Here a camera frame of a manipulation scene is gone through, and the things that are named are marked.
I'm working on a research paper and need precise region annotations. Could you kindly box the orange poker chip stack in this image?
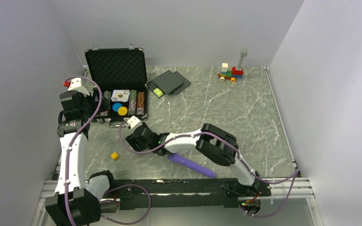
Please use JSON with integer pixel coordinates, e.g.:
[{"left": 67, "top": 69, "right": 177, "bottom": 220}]
[{"left": 136, "top": 91, "right": 145, "bottom": 116}]

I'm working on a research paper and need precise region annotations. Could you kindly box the black poker set case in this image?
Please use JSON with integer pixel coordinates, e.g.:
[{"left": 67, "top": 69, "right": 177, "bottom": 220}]
[{"left": 84, "top": 48, "right": 148, "bottom": 120}]

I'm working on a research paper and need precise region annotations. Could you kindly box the green poker chip stack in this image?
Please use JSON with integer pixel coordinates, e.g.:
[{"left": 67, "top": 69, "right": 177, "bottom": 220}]
[{"left": 128, "top": 90, "right": 138, "bottom": 115}]

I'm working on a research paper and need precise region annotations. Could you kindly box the blue round disc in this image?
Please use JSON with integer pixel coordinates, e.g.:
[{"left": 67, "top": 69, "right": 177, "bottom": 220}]
[{"left": 112, "top": 103, "right": 122, "bottom": 112}]

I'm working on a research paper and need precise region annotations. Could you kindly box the playing cards deck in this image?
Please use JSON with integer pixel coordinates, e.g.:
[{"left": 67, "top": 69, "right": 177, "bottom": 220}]
[{"left": 111, "top": 89, "right": 130, "bottom": 102}]

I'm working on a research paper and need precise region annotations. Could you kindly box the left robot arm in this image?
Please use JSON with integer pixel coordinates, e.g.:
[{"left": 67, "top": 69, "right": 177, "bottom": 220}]
[{"left": 45, "top": 90, "right": 117, "bottom": 226}]

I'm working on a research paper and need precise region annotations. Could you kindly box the toy brick train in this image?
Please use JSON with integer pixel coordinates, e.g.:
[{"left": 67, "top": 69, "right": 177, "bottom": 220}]
[{"left": 217, "top": 48, "right": 248, "bottom": 82}]

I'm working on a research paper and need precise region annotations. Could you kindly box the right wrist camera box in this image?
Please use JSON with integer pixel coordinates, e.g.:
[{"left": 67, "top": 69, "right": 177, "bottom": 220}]
[{"left": 125, "top": 116, "right": 142, "bottom": 130}]

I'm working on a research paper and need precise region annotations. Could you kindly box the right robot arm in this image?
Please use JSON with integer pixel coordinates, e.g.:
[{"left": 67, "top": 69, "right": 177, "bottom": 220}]
[{"left": 120, "top": 117, "right": 260, "bottom": 196}]

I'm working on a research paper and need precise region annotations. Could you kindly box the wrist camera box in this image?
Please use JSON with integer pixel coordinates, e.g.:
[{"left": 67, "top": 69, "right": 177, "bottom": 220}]
[
  {"left": 64, "top": 77, "right": 90, "bottom": 96},
  {"left": 125, "top": 116, "right": 142, "bottom": 130}
]

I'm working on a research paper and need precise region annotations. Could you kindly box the small yellow cube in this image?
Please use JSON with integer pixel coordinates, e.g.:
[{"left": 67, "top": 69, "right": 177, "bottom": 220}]
[{"left": 110, "top": 152, "right": 119, "bottom": 160}]

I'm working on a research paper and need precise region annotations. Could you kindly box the yellow round disc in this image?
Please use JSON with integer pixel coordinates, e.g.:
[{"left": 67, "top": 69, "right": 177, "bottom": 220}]
[{"left": 117, "top": 106, "right": 128, "bottom": 116}]

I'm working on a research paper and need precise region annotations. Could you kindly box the purple flashlight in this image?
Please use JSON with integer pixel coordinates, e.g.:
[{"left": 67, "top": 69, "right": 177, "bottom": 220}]
[{"left": 167, "top": 153, "right": 216, "bottom": 178}]

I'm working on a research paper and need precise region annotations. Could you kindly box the lime green toy block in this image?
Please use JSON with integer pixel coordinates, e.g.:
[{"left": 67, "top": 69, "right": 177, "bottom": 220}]
[{"left": 153, "top": 88, "right": 164, "bottom": 98}]

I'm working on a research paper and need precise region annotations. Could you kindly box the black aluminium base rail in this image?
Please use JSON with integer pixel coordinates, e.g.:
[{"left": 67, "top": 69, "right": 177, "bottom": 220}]
[{"left": 33, "top": 177, "right": 321, "bottom": 226}]

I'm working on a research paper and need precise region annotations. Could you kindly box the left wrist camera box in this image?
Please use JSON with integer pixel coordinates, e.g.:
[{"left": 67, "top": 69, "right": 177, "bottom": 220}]
[{"left": 64, "top": 77, "right": 90, "bottom": 96}]

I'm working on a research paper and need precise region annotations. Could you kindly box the dark grey building baseplate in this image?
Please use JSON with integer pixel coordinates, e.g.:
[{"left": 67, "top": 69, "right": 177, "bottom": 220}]
[{"left": 147, "top": 70, "right": 183, "bottom": 94}]

